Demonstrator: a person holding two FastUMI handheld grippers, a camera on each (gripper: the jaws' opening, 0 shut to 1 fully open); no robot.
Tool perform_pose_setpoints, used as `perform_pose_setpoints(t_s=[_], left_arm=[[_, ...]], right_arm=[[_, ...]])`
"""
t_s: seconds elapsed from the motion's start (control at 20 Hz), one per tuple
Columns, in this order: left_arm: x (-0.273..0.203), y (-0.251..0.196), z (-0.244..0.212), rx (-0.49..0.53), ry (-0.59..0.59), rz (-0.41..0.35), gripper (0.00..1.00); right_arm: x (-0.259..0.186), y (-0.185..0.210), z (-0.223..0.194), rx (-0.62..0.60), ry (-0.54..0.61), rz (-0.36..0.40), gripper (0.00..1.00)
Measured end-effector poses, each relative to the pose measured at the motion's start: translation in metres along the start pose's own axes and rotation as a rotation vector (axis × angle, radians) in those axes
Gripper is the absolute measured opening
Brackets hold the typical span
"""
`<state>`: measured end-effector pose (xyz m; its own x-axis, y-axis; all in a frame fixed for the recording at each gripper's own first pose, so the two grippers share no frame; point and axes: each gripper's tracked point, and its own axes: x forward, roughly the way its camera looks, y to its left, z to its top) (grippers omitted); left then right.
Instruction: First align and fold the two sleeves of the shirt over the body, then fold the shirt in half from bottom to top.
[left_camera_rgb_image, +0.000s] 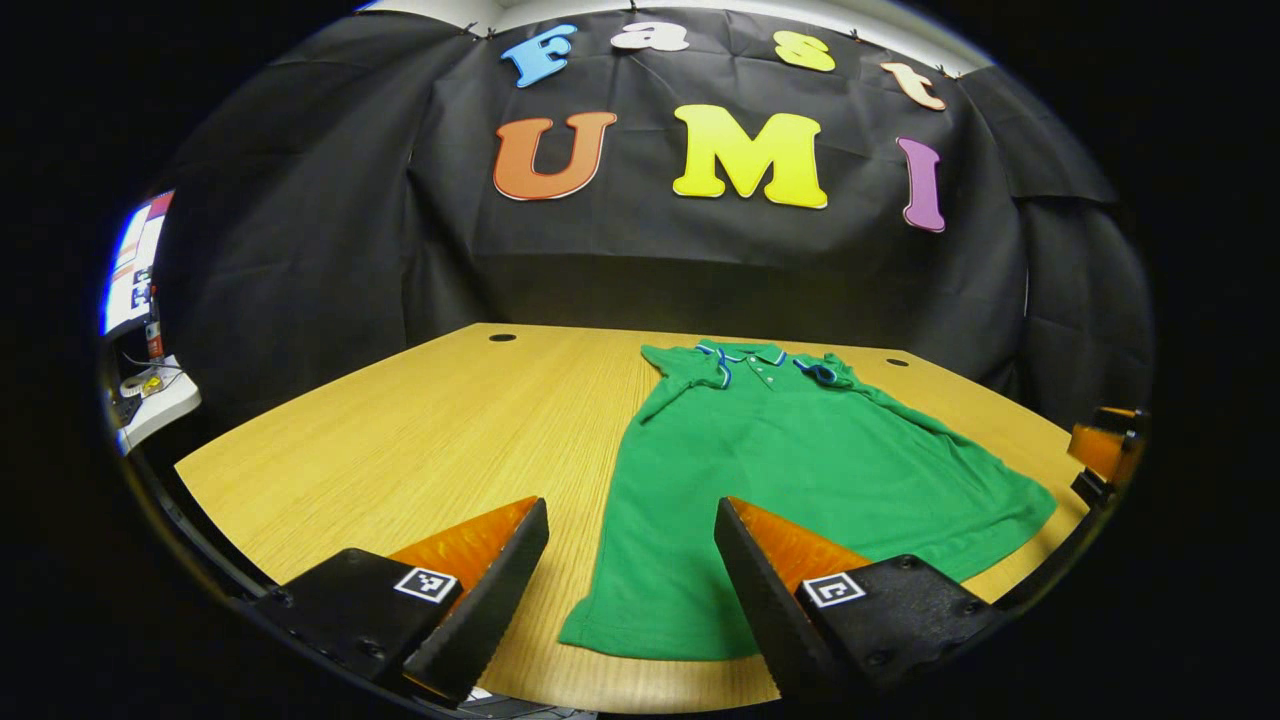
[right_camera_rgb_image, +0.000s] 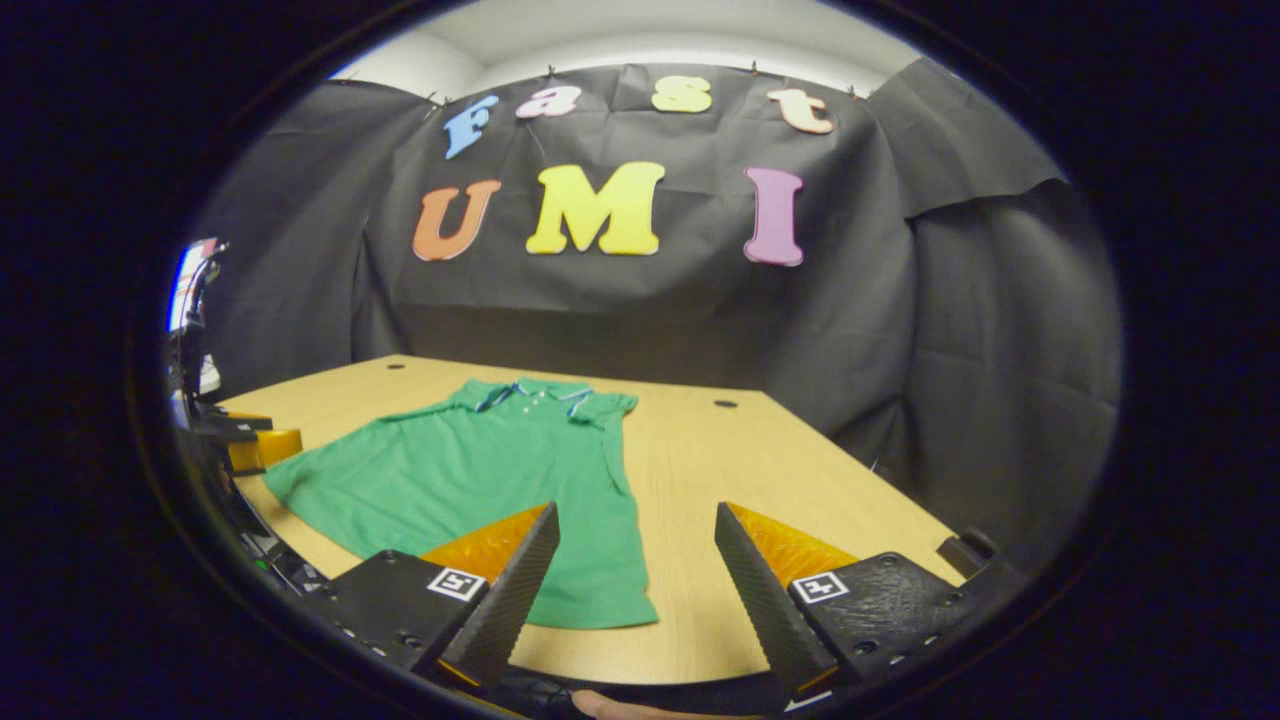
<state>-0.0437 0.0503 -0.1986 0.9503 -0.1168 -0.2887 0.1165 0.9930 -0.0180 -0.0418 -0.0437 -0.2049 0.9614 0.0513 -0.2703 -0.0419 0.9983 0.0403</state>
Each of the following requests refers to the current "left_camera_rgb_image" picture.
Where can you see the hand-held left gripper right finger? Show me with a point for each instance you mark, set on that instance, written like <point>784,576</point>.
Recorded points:
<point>760,600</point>

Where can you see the green T-shirt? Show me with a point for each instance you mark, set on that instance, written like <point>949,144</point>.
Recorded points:
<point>800,470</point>

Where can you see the white side table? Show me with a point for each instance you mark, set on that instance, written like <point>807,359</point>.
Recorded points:
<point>170,405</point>

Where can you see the black backdrop cloth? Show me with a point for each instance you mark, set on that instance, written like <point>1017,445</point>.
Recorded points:
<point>700,280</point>

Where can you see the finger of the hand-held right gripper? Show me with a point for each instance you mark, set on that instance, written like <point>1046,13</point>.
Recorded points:
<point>1122,419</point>
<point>1100,455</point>

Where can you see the computer monitor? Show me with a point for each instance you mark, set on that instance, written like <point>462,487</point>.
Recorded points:
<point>135,265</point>

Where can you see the small black device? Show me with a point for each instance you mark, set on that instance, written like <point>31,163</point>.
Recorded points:
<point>125,410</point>

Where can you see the small yellow object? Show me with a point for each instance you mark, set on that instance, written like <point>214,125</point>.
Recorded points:
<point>142,382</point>

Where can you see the red bottle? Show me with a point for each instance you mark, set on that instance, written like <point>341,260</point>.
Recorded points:
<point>154,330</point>

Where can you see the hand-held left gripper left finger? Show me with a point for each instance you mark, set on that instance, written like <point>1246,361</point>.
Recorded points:
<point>495,600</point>

